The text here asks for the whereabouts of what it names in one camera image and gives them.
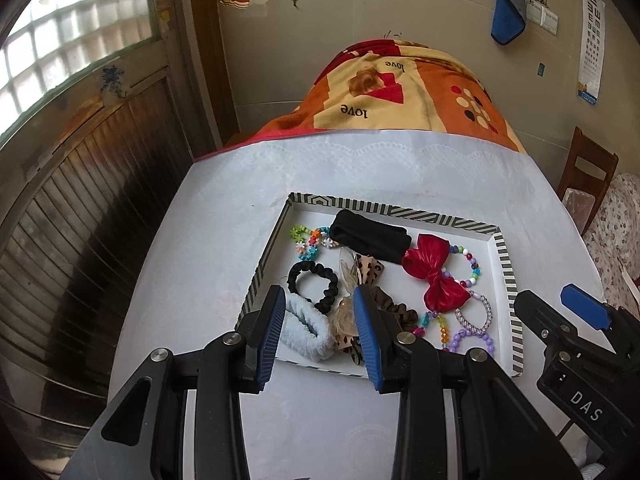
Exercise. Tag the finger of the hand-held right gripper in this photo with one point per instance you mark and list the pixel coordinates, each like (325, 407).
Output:
(585, 307)
(537, 312)

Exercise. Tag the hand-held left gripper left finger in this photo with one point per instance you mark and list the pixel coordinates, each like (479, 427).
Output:
(270, 345)

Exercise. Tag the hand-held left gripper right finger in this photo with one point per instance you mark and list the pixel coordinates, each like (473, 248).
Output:
(367, 350)

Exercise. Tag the leopard print hair bow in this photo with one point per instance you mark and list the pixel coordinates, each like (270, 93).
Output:
(342, 320)

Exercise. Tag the brown scrunchie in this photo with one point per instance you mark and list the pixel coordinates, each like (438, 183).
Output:
(395, 305)

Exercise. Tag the white tray with striped rim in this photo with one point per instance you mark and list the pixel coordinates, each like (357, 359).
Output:
(492, 280)

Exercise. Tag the leopard print hair clip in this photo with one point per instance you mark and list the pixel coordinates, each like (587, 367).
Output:
(370, 270)

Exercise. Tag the red satin bow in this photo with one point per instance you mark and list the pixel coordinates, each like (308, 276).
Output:
(432, 265)

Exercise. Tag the black cloth headband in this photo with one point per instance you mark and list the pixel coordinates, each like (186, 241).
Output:
(370, 240)

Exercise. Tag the grey fluffy scrunchie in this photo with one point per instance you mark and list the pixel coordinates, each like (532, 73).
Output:
(310, 335)

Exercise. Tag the black scrunchie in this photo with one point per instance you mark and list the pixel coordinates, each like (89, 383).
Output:
(330, 285)

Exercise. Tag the floral cloth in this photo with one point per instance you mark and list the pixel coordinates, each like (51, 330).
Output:
(620, 220)

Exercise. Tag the wooden chair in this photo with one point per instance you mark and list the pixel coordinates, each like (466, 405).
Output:
(592, 160)

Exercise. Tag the brown wooden shutter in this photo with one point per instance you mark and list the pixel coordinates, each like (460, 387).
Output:
(100, 200)

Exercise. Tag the orange printed blanket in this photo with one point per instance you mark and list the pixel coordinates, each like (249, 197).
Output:
(425, 110)

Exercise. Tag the eye chart poster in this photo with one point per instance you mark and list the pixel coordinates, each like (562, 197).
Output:
(592, 45)

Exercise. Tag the blue and grey towel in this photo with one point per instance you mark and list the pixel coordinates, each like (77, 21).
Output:
(505, 20)

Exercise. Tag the glass block window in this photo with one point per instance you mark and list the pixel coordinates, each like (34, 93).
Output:
(60, 45)

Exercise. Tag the small teal wall sticker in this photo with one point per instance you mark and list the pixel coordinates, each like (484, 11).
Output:
(540, 70)

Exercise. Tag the brown wooden door frame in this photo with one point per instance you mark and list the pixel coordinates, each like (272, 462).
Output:
(200, 60)

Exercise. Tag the white wall switch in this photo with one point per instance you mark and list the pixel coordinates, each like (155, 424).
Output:
(542, 15)

